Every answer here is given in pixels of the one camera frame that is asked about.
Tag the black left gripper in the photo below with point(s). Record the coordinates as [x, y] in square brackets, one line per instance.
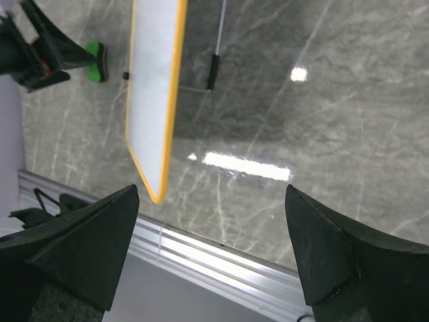
[20, 61]

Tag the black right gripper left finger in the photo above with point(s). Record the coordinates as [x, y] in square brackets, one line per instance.
[67, 268]

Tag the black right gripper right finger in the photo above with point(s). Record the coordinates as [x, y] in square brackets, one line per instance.
[352, 272]

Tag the green whiteboard eraser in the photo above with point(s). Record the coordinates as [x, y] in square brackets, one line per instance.
[97, 72]

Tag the yellow framed whiteboard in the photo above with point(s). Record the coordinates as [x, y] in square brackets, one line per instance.
[157, 38]

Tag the aluminium mounting rail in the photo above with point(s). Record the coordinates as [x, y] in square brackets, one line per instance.
[174, 275]

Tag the metal wire whiteboard stand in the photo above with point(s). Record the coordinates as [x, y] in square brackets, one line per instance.
[215, 60]

